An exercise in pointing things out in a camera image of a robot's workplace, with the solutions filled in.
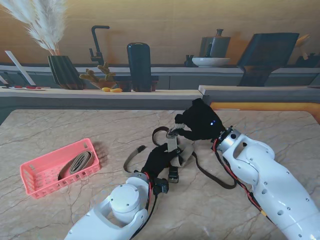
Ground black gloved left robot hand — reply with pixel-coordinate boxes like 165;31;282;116
142;143;182;179

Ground left arm red black cables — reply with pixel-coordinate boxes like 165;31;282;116
142;171;159;226

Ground white leaning slat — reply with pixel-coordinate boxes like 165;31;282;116
4;50;37;86

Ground long beige woven belt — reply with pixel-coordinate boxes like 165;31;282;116
123;123;195;174

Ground white shallow bowl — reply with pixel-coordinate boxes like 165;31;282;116
191;57;231;68

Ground grey counter with orange light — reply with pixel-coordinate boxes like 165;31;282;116
198;84;320;111

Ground arm red black cables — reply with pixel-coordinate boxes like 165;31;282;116
142;171;159;226
212;138;275;223

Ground white pampas grass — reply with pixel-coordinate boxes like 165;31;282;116
0;0;68;56

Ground pink plastic storage basket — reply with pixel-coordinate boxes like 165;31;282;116
19;137;101;200

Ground plate with red slices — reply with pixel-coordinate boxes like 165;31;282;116
0;85;48;91

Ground grey back cabinet counter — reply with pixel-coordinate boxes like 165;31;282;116
0;63;320;90

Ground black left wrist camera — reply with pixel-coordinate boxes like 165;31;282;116
152;177;170;197

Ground black leather belt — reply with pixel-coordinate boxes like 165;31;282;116
152;126;238;190

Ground dark ribbed vase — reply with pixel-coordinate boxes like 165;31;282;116
47;55;86;90

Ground dark slanted board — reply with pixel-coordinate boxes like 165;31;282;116
236;32;300;88

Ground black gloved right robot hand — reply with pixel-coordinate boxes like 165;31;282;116
174;98;226;142

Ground cactus plant in bowl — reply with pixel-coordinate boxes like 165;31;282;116
79;61;117;90

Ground grey jug with lid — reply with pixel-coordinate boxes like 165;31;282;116
199;28;232;59

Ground right arm red black cables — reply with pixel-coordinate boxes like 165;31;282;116
212;138;275;223

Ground black kitchen faucet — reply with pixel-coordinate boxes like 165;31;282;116
89;25;111;66

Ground yellow wooden utensil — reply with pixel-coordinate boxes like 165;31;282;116
294;33;312;61

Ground dark box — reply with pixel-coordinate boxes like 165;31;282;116
296;52;320;68

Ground small black bottles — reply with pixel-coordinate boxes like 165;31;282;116
184;54;195;68

